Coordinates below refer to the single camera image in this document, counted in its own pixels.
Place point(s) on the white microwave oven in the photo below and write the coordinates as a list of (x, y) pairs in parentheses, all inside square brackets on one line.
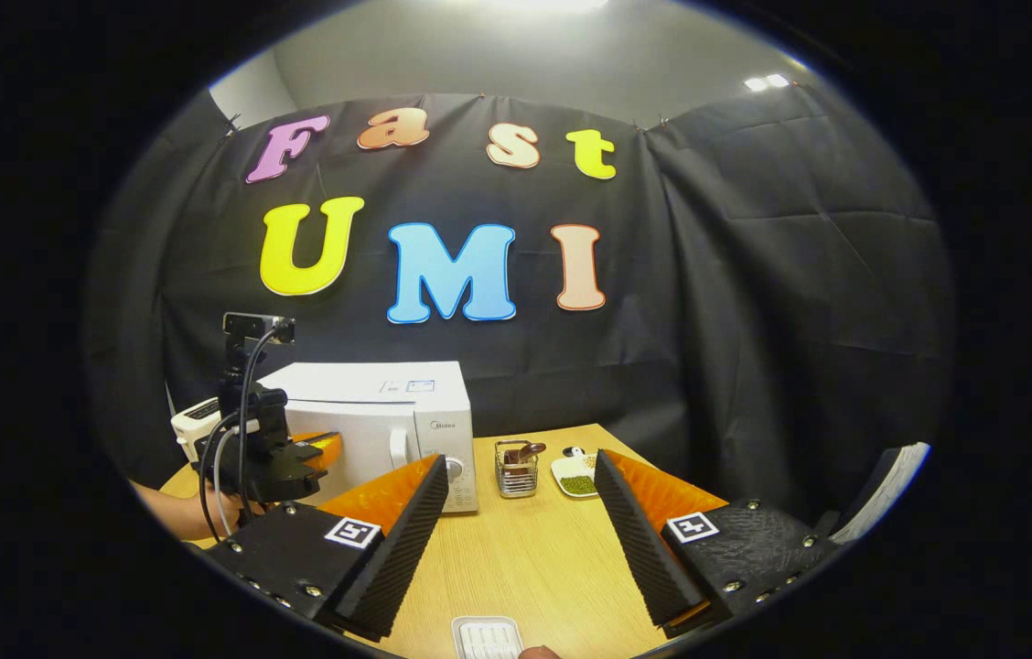
[(360, 394)]

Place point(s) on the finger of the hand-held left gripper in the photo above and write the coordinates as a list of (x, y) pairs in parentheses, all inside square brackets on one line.
[(322, 448)]

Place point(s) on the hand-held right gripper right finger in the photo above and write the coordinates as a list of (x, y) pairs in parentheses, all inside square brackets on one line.
[(649, 558)]

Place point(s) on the small ceiling light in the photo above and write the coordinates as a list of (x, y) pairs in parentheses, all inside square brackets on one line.
[(768, 82)]

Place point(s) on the black backdrop cloth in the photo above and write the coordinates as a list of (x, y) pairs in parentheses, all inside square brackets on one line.
[(754, 320)]

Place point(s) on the white divided dish with beans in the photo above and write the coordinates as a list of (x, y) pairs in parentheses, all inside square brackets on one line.
[(576, 480)]

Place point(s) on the large ceiling light panel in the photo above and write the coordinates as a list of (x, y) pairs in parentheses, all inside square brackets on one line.
[(543, 5)]

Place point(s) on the white ridged plate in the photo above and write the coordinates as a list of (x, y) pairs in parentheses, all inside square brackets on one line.
[(487, 638)]

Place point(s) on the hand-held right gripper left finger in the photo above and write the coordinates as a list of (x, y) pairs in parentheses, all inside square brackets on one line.
[(392, 558)]

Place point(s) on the white toaster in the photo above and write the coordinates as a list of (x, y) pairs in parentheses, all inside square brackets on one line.
[(191, 426)]

